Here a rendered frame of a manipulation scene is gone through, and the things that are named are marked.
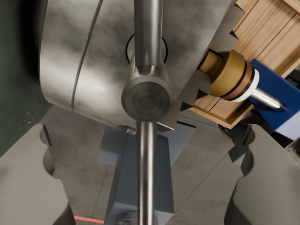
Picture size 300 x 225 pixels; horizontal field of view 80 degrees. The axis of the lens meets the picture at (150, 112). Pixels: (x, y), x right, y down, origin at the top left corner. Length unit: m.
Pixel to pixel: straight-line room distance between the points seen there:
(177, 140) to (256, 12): 0.59
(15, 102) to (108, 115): 0.12
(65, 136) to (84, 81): 1.95
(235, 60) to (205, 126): 1.58
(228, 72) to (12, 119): 0.31
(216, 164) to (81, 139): 1.56
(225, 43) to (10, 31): 0.26
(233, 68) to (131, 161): 0.52
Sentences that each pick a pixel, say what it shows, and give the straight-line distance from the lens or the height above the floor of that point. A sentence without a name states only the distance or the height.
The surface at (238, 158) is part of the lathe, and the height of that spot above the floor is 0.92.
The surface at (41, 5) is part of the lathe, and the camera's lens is 0.22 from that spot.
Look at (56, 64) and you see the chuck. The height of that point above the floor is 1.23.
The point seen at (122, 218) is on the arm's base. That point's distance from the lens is 0.66.
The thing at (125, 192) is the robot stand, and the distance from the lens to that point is 0.64.
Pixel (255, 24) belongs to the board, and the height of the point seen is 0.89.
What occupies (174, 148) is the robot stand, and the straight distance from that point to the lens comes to 0.93.
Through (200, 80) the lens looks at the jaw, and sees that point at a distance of 0.29.
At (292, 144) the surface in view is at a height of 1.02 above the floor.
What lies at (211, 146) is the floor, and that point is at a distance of 2.10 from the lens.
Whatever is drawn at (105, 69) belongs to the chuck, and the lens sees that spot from 0.16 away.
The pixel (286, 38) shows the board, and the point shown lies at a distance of 0.62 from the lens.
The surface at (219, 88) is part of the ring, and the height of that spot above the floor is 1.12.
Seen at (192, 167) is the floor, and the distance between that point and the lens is 2.32.
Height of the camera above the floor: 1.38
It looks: 54 degrees down
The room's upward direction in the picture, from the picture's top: 178 degrees counter-clockwise
